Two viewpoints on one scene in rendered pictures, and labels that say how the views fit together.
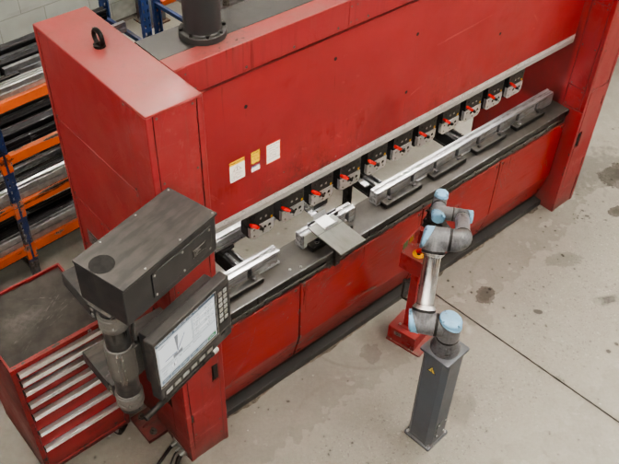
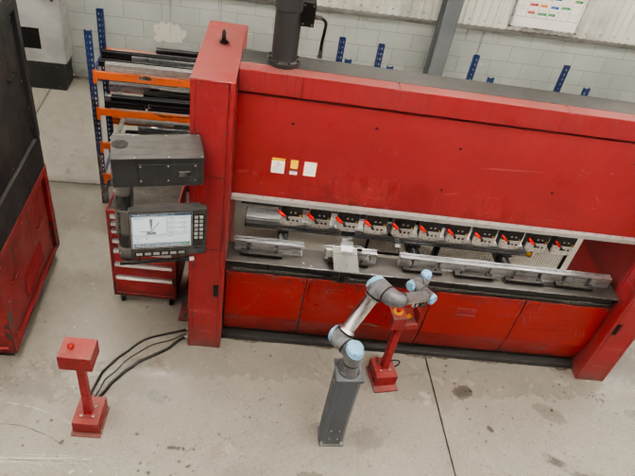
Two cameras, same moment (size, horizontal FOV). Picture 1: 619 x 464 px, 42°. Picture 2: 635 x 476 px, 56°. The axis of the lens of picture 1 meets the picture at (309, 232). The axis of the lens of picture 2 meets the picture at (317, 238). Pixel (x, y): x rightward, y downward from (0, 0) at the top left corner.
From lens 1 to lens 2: 184 cm
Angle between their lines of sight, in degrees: 26
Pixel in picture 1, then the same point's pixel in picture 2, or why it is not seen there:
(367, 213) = (387, 266)
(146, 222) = (165, 141)
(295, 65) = (339, 115)
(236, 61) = (288, 86)
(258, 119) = (301, 138)
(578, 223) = (589, 399)
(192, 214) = (192, 151)
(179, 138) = (213, 105)
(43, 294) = (163, 189)
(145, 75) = (223, 62)
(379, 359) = not seen: hidden behind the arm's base
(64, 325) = not seen: hidden behind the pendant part
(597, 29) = not seen: outside the picture
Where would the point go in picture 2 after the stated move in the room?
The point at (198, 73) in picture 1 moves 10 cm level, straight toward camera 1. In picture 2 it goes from (257, 79) to (247, 84)
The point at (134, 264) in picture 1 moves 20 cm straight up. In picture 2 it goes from (132, 153) to (130, 121)
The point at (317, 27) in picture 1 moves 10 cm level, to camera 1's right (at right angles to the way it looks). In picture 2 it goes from (362, 95) to (375, 102)
